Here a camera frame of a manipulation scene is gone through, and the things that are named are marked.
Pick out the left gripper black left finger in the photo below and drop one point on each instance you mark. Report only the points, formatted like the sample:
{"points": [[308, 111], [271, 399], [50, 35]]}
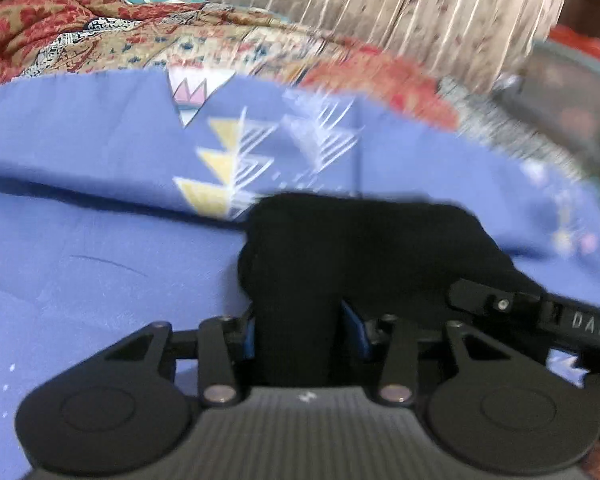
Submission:
{"points": [[220, 347]]}

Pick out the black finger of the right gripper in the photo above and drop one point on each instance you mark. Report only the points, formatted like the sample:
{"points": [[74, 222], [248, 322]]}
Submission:
{"points": [[485, 302]]}

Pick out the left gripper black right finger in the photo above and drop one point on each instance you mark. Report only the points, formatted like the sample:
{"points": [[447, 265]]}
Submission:
{"points": [[401, 363]]}

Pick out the black pants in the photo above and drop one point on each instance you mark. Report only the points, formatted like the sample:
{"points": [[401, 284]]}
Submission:
{"points": [[309, 259]]}

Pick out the blue patterned bedsheet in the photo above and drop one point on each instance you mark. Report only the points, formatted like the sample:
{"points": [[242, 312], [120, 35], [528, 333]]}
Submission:
{"points": [[120, 194]]}

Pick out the dark storage box teal lid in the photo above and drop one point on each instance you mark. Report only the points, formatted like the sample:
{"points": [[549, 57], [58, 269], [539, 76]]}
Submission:
{"points": [[557, 91]]}

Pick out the red floral patchwork blanket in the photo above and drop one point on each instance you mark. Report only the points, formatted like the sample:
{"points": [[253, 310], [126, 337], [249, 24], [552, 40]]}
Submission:
{"points": [[41, 37]]}

